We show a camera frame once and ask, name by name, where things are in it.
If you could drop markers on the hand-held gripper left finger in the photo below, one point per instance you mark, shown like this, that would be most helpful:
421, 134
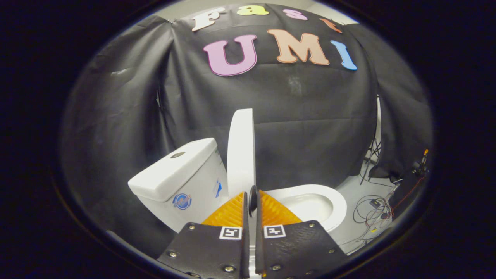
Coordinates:
217, 252

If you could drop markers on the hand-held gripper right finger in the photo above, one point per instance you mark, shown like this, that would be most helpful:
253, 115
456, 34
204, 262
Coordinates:
294, 252

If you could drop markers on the black lid pull tab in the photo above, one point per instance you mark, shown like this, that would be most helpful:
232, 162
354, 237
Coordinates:
253, 199

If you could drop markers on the white toilet lid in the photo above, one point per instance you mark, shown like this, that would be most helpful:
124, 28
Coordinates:
240, 155

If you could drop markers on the white toilet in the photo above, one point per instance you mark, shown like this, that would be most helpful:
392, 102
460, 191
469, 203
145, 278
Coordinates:
186, 182

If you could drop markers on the small black adapter box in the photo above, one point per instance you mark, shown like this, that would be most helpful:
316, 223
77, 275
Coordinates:
375, 202

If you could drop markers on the black tripod stand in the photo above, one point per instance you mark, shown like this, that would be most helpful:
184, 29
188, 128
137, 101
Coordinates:
375, 145

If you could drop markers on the black backdrop cloth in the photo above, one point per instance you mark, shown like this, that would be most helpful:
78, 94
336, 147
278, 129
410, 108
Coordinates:
290, 116
403, 116
116, 116

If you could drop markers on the orange and black device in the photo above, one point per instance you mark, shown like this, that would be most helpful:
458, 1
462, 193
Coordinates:
422, 164

